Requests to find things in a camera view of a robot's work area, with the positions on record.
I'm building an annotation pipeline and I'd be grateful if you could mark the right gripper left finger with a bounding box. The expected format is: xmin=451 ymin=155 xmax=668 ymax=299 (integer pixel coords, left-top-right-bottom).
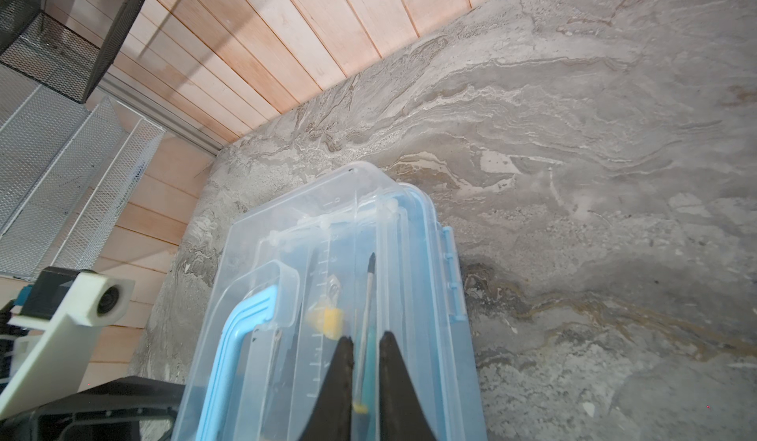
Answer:
xmin=300 ymin=337 xmax=355 ymax=441

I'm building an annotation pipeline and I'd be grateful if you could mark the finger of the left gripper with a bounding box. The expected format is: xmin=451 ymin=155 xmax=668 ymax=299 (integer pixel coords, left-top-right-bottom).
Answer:
xmin=1 ymin=376 xmax=185 ymax=440

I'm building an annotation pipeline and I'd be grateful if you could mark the white wire mesh shelf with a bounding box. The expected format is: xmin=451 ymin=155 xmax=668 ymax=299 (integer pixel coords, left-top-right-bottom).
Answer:
xmin=1 ymin=67 xmax=166 ymax=281

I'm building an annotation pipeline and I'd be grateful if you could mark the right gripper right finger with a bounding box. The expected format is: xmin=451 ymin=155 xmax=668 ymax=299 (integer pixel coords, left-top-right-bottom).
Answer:
xmin=378 ymin=332 xmax=436 ymax=441

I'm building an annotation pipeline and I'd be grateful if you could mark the black mesh basket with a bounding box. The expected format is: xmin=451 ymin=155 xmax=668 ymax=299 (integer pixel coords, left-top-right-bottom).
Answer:
xmin=0 ymin=0 xmax=164 ymax=104

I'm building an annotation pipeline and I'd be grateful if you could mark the blue plastic tool box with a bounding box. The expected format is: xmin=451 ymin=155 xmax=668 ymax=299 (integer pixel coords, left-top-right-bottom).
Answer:
xmin=173 ymin=162 xmax=486 ymax=440

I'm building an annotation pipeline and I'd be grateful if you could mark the black yellow screwdriver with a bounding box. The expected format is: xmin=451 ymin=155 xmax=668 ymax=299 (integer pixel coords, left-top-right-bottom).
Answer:
xmin=353 ymin=253 xmax=377 ymax=415

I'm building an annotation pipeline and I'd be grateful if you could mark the horizontal aluminium wall rail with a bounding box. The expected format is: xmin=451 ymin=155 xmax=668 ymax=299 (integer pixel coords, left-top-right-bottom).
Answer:
xmin=98 ymin=73 xmax=228 ymax=155

